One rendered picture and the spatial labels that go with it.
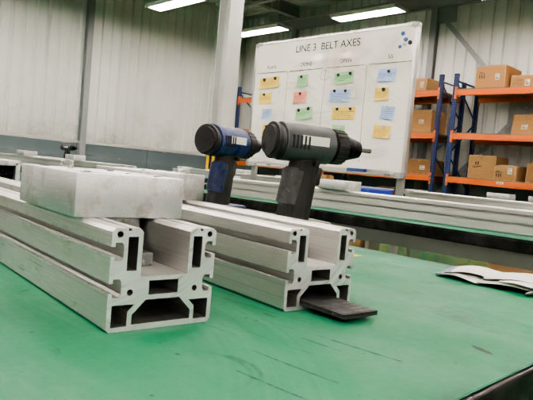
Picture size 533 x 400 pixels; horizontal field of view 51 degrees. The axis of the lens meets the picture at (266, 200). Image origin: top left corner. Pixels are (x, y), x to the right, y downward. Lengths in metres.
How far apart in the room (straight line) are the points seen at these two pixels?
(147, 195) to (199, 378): 0.22
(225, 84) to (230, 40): 0.72
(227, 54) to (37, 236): 8.87
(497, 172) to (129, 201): 10.27
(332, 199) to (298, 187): 1.56
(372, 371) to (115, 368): 0.18
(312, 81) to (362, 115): 0.55
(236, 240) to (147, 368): 0.27
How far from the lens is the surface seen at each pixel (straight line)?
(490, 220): 2.12
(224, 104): 9.34
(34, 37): 13.42
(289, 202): 0.88
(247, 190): 2.80
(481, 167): 10.94
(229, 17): 9.56
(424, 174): 11.22
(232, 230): 0.66
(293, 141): 0.86
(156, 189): 0.56
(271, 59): 4.65
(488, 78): 11.10
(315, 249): 0.65
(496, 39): 12.26
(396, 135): 3.79
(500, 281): 0.89
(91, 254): 0.50
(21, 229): 0.68
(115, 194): 0.54
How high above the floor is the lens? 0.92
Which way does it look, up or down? 3 degrees down
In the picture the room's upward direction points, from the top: 5 degrees clockwise
